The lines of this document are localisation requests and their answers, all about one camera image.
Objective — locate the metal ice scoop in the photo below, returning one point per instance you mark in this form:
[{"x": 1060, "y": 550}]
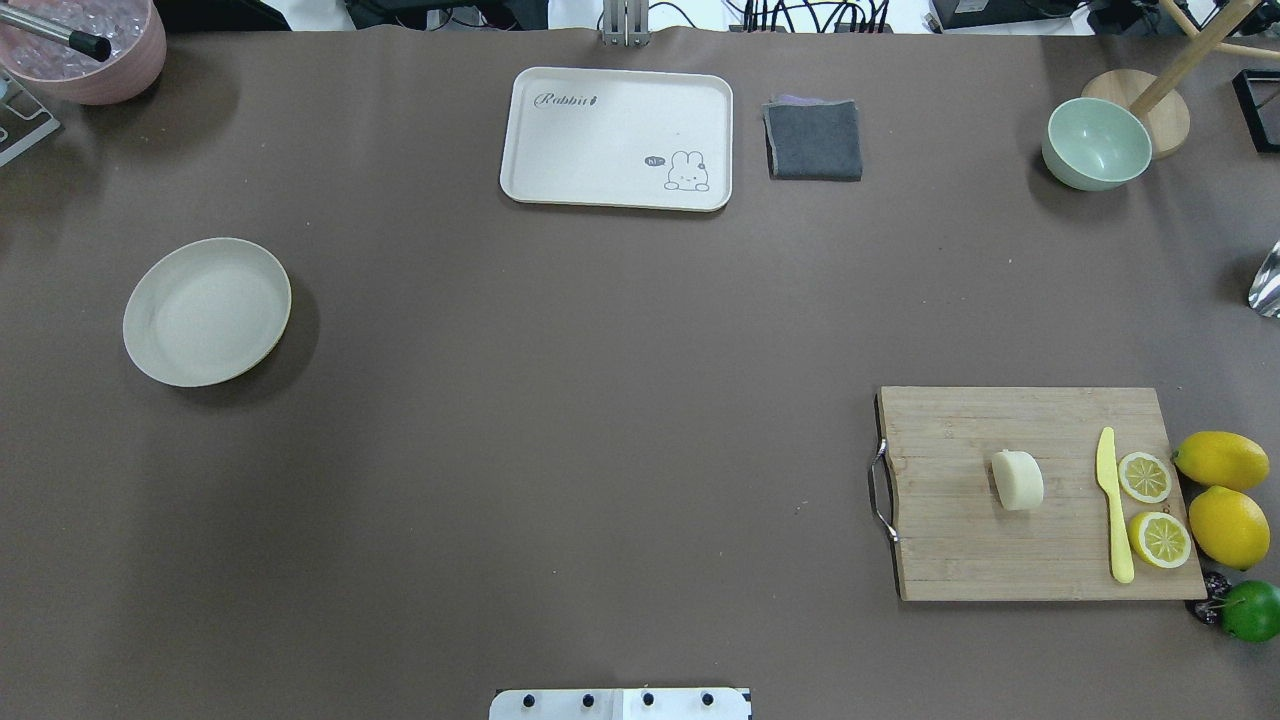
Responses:
[{"x": 1263, "y": 295}]

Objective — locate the cream round plate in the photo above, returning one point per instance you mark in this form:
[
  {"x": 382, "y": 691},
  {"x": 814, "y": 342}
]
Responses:
[{"x": 207, "y": 312}]

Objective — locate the cream rabbit tray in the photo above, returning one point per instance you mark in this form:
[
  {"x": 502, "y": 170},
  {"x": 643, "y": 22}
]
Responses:
[{"x": 619, "y": 139}]

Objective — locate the wooden cutting board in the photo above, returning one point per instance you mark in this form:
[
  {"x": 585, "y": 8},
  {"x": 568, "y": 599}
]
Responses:
[{"x": 935, "y": 494}]

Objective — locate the white steamed bun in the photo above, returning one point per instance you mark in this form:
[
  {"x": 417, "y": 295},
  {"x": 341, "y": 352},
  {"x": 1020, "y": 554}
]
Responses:
[{"x": 1018, "y": 480}]

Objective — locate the wooden cup rack stand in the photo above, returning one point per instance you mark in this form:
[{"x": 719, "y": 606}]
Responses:
[{"x": 1155, "y": 100}]

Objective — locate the lemon half slice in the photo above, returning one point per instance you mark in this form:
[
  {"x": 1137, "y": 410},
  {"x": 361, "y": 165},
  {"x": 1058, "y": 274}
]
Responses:
[
  {"x": 1160, "y": 539},
  {"x": 1145, "y": 477}
]

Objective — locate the lower whole lemon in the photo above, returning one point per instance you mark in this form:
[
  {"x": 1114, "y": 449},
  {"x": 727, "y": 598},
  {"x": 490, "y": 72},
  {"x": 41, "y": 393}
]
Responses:
[{"x": 1229, "y": 527}]

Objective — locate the mint green bowl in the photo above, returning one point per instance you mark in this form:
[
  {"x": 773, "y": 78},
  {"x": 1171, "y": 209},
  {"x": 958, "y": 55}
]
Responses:
[{"x": 1092, "y": 144}]

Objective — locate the yellow plastic knife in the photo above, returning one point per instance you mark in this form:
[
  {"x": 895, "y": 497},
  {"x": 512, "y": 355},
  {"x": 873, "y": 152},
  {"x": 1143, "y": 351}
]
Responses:
[{"x": 1120, "y": 559}]

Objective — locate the metal rack at corner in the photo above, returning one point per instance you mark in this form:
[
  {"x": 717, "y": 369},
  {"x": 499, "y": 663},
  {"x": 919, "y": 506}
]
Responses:
[{"x": 25, "y": 121}]

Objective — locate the upper lemon half slice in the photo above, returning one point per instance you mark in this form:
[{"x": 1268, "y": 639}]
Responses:
[{"x": 1145, "y": 477}]

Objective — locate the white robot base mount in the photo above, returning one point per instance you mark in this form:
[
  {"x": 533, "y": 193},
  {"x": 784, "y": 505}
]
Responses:
[{"x": 623, "y": 703}]

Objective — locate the black metal tray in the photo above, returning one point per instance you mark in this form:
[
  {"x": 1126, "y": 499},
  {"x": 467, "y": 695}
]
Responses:
[{"x": 1257, "y": 92}]

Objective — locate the whole lemon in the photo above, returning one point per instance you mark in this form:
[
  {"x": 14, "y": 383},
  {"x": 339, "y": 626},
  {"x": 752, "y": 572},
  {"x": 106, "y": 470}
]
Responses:
[
  {"x": 1222, "y": 459},
  {"x": 1229, "y": 527}
]

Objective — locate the grey folded cloth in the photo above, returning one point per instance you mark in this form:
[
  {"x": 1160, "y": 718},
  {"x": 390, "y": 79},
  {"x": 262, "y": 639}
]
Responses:
[{"x": 812, "y": 139}]

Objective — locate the pink ice bowl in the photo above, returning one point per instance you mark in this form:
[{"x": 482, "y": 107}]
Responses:
[{"x": 135, "y": 33}]

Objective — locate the upper whole lemon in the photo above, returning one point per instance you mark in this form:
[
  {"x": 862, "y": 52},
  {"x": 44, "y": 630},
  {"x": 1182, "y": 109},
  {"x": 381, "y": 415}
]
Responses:
[{"x": 1222, "y": 459}]

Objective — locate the green lime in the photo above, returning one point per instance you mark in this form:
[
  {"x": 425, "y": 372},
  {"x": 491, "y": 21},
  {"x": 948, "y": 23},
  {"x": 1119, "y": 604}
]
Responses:
[{"x": 1250, "y": 611}]

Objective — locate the black handled metal tool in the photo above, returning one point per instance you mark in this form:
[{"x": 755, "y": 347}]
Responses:
[{"x": 95, "y": 47}]

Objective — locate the aluminium frame post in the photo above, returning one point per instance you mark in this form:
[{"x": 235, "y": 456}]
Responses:
[{"x": 625, "y": 23}]

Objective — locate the lower lemon half slice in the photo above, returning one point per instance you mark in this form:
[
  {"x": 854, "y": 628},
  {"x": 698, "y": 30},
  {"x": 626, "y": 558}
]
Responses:
[{"x": 1160, "y": 539}]

